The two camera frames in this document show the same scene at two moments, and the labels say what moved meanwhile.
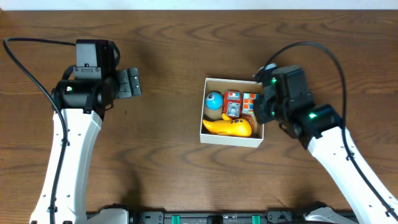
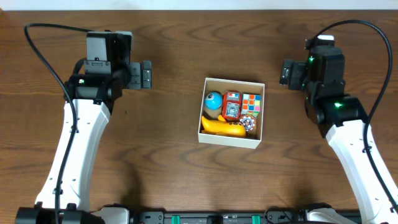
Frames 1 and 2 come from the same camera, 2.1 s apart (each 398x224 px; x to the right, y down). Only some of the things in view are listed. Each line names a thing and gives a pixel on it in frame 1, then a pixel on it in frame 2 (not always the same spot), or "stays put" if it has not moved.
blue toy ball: [214, 100] stays put
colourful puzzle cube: [248, 102] stays put
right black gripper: [263, 106] -> [289, 73]
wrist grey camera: [270, 66] -> [327, 37]
